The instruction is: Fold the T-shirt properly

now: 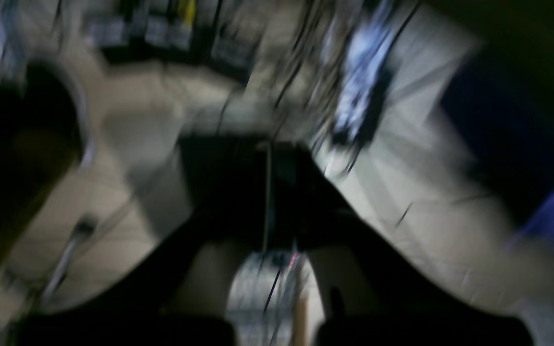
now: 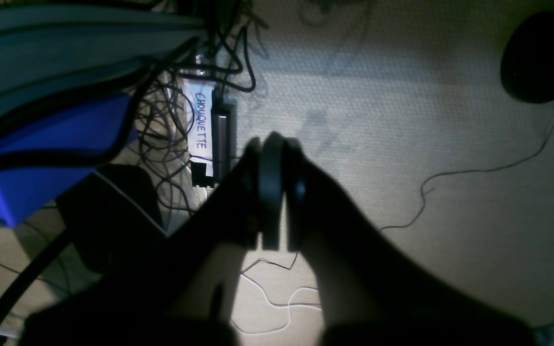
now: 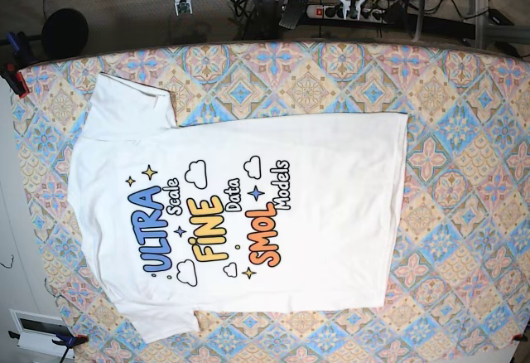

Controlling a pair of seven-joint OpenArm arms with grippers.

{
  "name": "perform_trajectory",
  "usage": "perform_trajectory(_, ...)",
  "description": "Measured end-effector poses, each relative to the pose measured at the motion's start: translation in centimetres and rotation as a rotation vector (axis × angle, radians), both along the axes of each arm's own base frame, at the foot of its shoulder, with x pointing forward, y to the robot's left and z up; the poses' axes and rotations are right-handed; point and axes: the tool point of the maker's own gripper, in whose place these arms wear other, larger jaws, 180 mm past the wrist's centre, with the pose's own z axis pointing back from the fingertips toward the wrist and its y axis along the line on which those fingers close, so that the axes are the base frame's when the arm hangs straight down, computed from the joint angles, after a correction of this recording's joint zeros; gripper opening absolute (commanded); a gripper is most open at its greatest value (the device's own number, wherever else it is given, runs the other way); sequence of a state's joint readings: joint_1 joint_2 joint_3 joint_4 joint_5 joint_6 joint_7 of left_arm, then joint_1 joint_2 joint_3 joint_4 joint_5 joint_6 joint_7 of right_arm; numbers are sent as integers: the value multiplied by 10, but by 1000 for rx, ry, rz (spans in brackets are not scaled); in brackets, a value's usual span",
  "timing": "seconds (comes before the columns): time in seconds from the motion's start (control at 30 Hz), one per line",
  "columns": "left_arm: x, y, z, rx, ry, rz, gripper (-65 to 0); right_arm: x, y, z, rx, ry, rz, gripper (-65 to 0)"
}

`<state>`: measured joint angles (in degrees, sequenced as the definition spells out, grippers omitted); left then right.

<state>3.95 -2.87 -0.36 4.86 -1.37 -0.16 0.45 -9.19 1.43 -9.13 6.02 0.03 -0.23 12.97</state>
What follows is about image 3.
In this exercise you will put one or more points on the white printed T-shirt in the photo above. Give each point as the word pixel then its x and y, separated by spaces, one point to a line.
pixel 283 214

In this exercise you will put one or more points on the grey metal table leg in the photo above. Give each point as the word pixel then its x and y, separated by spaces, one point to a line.
pixel 490 29

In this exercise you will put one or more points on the blue clamp lower left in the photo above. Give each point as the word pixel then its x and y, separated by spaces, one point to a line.
pixel 62 340

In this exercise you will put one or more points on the black remote control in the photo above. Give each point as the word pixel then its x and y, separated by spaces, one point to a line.
pixel 293 10

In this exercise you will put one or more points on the orange clamp lower right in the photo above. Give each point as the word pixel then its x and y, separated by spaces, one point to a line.
pixel 520 338

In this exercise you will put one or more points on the patterned tablecloth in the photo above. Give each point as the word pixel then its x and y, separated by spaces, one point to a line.
pixel 459 286

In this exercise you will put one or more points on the black round stool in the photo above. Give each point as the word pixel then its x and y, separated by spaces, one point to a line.
pixel 64 34

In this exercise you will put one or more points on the white wall outlet box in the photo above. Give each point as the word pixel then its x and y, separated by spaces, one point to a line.
pixel 37 323

